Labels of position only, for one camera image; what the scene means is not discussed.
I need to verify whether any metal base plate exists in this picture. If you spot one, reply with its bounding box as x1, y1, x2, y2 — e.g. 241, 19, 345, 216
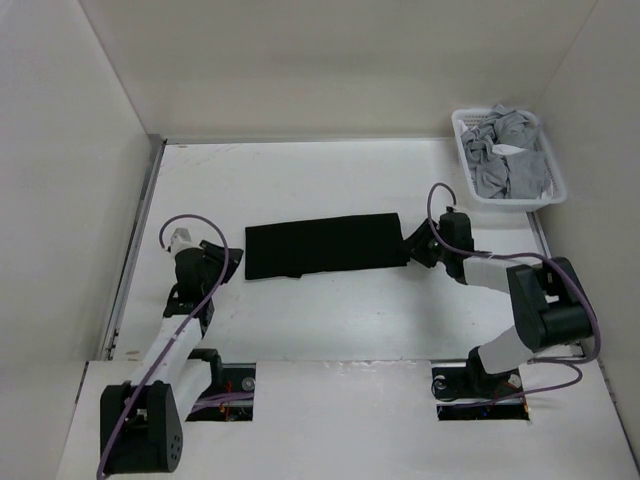
193, 363, 256, 422
431, 364, 529, 421

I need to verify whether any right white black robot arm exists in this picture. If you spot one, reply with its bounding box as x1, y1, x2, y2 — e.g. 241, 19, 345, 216
402, 208, 597, 402

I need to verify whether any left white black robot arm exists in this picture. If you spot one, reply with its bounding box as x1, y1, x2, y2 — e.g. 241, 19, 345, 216
97, 229, 244, 479

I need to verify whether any grey tank top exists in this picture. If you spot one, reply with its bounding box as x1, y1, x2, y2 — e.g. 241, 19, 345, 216
458, 104, 552, 200

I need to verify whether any white plastic basket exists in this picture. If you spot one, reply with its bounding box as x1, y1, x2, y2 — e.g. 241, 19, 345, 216
451, 106, 567, 213

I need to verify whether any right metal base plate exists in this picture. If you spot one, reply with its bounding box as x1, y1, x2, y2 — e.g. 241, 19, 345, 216
431, 364, 529, 421

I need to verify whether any black tank top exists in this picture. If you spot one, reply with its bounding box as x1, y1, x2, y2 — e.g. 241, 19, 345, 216
245, 213, 409, 281

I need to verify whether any aluminium frame rail left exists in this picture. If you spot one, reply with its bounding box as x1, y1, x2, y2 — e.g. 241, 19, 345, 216
95, 134, 167, 360

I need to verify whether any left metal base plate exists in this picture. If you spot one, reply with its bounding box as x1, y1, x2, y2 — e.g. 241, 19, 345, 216
193, 363, 256, 422

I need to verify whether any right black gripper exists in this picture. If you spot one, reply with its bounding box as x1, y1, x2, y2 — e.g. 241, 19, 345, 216
397, 218, 451, 268

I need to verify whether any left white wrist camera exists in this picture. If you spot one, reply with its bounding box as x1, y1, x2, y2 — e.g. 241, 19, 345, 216
167, 227, 197, 257

